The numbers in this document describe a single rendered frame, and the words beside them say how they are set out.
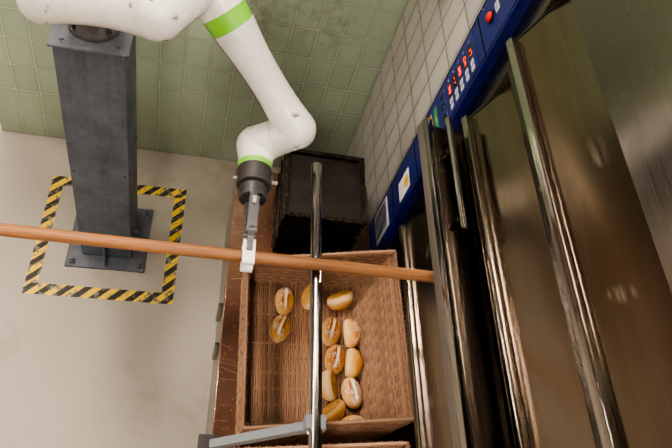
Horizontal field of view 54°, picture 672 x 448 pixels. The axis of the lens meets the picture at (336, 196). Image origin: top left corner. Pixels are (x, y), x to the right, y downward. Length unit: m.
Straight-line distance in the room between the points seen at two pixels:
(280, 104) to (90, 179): 1.02
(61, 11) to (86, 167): 0.83
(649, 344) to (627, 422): 0.12
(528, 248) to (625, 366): 0.40
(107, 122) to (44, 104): 0.98
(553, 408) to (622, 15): 0.70
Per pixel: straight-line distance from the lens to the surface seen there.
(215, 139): 3.18
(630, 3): 1.26
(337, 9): 2.61
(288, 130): 1.71
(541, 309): 1.36
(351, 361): 2.16
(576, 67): 1.39
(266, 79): 1.68
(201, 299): 2.89
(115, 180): 2.50
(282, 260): 1.62
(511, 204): 1.50
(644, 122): 1.15
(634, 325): 1.12
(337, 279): 2.29
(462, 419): 1.32
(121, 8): 1.59
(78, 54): 2.06
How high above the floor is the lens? 2.60
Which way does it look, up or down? 52 degrees down
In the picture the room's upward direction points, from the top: 22 degrees clockwise
